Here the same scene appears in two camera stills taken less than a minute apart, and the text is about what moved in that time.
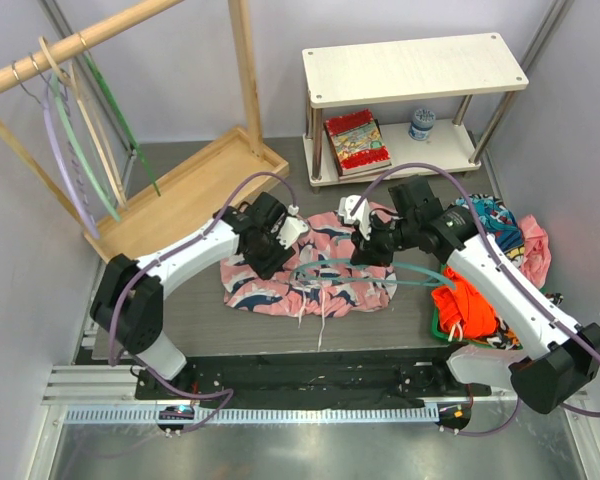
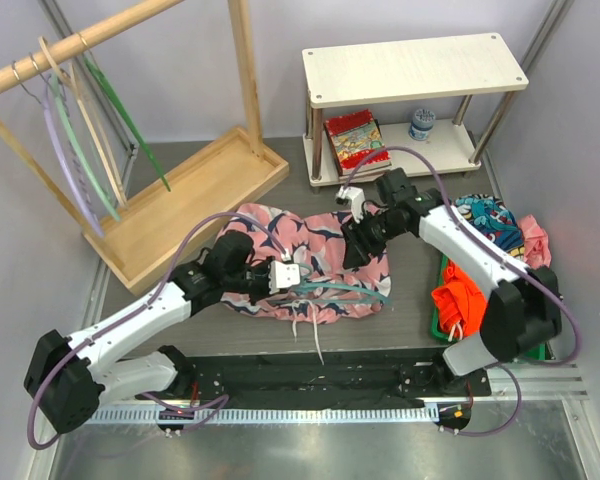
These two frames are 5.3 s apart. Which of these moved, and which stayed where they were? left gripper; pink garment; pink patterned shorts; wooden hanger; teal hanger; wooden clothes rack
Moved: left gripper; teal hanger
Stayed: wooden hanger; pink patterned shorts; wooden clothes rack; pink garment
